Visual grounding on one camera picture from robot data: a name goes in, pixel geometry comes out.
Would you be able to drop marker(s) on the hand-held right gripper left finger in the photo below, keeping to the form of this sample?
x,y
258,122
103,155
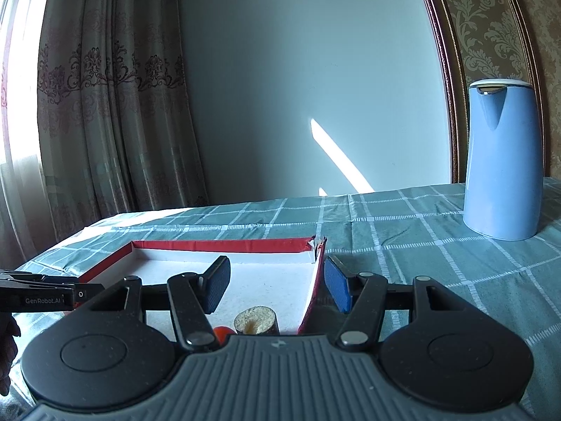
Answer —
x,y
217,285

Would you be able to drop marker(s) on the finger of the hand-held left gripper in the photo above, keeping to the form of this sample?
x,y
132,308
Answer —
x,y
87,294
39,279

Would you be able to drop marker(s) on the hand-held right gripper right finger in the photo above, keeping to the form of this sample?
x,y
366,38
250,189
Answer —
x,y
336,285

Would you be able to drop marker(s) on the red cardboard box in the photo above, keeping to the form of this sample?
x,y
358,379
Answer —
x,y
219,245

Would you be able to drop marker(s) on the dark-skinned sugarcane piece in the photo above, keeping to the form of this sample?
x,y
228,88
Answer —
x,y
256,319

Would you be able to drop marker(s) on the person's left hand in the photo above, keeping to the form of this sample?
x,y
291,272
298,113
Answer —
x,y
8,351

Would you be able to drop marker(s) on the red cherry tomato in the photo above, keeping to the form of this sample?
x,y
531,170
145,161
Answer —
x,y
222,333

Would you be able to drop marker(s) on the teal checked tablecloth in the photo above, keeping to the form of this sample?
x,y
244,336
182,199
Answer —
x,y
438,250

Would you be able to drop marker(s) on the sheer white curtain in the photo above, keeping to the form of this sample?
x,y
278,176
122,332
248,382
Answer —
x,y
17,96

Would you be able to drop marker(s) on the patterned beige curtain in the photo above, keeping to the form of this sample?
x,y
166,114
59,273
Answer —
x,y
122,96

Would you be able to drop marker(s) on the blue electric kettle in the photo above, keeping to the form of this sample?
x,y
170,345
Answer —
x,y
504,162

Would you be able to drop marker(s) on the brown wooden wall frame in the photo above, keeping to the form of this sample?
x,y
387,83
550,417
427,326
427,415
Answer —
x,y
451,96

